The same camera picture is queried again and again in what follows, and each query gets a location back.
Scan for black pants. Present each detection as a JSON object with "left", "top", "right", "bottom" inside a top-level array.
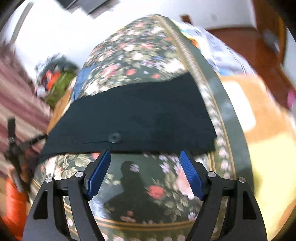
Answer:
[{"left": 40, "top": 73, "right": 217, "bottom": 161}]

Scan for striped maroon curtain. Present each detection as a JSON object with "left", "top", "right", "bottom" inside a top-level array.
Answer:
[{"left": 1, "top": 42, "right": 52, "bottom": 176}]

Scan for wooden lap table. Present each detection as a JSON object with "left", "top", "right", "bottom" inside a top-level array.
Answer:
[{"left": 46, "top": 89, "right": 72, "bottom": 134}]

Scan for orange box in bag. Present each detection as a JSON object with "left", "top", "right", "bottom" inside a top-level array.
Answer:
[{"left": 46, "top": 70, "right": 61, "bottom": 91}]

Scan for green fabric storage bag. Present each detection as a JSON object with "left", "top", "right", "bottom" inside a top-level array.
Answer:
[{"left": 44, "top": 71, "right": 76, "bottom": 109}]

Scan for floral green bedspread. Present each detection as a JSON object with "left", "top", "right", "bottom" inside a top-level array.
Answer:
[{"left": 29, "top": 15, "right": 252, "bottom": 240}]

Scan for folded blue jeans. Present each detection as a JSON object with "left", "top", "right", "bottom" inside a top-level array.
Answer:
[{"left": 71, "top": 64, "right": 98, "bottom": 102}]

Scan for brown wooden door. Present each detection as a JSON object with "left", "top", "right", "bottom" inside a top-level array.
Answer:
[{"left": 252, "top": 0, "right": 287, "bottom": 66}]

